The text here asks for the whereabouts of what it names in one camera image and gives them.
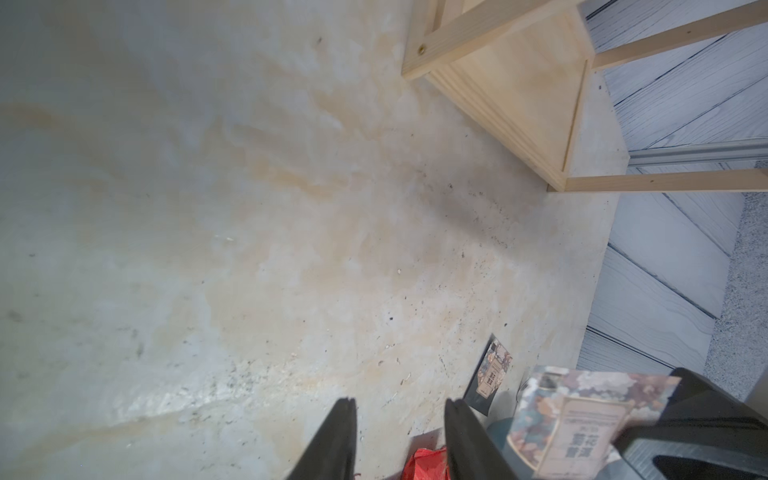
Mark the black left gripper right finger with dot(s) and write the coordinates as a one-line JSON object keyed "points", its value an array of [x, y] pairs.
{"points": [[470, 453]]}

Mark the right aluminium corner post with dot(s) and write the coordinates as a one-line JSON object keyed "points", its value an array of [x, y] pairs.
{"points": [[719, 152]]}

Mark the blue round plate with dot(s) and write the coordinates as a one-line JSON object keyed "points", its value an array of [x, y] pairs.
{"points": [[498, 432]]}

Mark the brown tea bag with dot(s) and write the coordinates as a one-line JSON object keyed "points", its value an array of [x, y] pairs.
{"points": [[566, 420], [488, 376]]}

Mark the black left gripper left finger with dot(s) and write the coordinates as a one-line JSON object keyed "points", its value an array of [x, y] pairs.
{"points": [[331, 454]]}

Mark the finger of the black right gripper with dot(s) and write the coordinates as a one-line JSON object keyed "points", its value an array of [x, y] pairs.
{"points": [[704, 433]]}

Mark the light wooden two-tier shelf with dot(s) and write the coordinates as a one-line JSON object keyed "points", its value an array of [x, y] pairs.
{"points": [[521, 70]]}

